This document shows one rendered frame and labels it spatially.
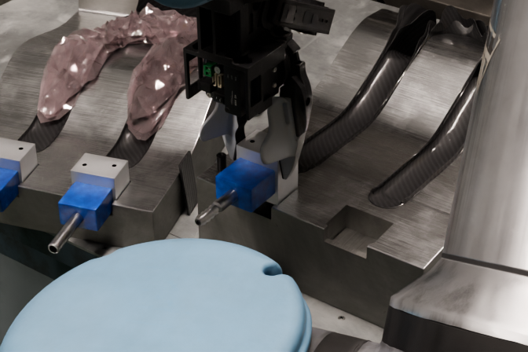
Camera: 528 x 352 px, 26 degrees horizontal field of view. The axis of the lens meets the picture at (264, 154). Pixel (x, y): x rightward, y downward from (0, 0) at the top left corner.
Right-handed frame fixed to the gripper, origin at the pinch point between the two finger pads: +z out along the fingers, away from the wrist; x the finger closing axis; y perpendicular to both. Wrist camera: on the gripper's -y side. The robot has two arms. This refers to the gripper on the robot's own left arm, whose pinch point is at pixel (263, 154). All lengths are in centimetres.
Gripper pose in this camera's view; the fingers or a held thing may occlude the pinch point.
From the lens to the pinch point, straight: 111.7
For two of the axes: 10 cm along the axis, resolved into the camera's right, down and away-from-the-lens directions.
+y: -5.7, 4.5, -6.8
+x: 8.2, 3.0, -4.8
